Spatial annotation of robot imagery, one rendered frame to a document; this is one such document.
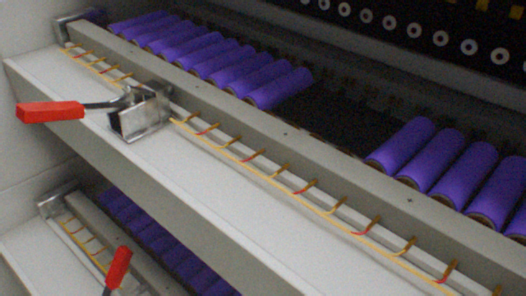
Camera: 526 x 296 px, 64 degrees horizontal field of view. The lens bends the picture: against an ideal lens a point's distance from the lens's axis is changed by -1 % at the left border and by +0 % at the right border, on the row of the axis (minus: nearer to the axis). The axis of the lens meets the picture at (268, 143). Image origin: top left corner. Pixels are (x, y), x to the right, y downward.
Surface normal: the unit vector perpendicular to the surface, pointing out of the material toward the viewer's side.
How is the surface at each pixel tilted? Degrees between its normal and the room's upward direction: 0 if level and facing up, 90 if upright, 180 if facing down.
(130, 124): 90
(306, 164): 112
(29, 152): 90
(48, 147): 90
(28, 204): 90
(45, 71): 22
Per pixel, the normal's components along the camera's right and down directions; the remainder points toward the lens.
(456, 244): -0.67, 0.44
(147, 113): 0.74, 0.42
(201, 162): 0.02, -0.80
